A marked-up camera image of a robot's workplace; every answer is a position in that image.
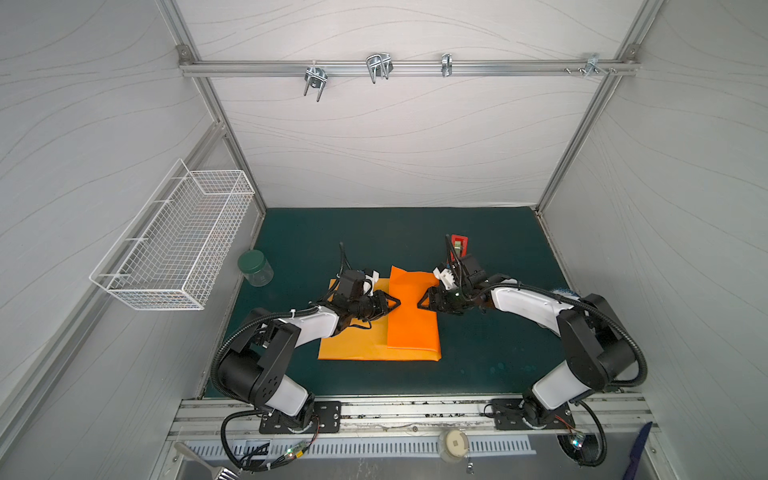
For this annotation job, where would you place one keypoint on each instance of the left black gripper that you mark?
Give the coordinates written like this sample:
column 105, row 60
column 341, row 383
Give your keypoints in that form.
column 380, row 302

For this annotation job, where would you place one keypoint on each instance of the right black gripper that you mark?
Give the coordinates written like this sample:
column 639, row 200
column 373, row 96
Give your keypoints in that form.
column 440, row 299

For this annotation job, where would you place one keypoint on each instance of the orange wrapping paper sheet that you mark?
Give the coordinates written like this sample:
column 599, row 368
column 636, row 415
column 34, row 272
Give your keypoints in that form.
column 407, row 334

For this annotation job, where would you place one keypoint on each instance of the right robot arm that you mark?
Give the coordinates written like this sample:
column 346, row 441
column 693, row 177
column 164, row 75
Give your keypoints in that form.
column 599, row 353

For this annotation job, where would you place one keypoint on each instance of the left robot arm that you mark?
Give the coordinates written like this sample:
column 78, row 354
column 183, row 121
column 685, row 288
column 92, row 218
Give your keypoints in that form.
column 251, row 365

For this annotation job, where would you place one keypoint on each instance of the red tape dispenser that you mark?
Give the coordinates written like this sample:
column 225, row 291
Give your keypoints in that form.
column 459, row 245

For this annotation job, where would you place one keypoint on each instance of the green table mat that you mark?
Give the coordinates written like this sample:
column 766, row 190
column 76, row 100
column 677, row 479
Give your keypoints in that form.
column 482, row 351

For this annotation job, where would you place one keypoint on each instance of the blue white ceramic bowl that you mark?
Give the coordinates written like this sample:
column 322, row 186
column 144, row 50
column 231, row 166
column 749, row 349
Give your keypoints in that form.
column 564, row 292

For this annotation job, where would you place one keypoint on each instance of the green lidded glass jar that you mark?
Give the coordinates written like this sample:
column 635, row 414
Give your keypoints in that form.
column 255, row 267

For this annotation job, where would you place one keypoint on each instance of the metal spatula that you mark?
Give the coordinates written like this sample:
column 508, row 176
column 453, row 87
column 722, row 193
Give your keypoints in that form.
column 217, row 473

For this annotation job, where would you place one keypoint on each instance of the metal U-bolt clamp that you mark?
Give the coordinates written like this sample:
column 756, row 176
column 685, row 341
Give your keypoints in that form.
column 379, row 65
column 315, row 78

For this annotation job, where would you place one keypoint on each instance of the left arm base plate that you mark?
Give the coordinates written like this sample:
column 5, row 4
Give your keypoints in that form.
column 314, row 416

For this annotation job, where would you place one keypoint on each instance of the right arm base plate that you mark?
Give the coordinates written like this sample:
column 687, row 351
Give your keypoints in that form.
column 525, row 413

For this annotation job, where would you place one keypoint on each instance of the white vented cable duct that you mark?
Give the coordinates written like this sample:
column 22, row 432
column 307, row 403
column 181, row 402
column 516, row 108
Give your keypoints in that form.
column 332, row 447

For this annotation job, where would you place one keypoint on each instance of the white wire basket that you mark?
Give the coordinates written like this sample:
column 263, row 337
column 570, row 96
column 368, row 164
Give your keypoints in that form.
column 169, row 256

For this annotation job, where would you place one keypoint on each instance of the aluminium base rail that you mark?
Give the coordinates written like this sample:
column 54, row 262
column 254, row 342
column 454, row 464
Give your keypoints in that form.
column 420, row 415

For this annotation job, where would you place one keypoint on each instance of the blue handled tool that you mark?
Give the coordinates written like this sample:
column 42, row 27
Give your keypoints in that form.
column 636, row 452

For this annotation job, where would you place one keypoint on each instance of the metal bracket with bolts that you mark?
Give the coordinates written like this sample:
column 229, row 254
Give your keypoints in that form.
column 591, row 68

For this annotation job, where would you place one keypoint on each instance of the aluminium crossbar rail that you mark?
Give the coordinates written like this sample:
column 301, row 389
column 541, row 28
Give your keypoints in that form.
column 401, row 68

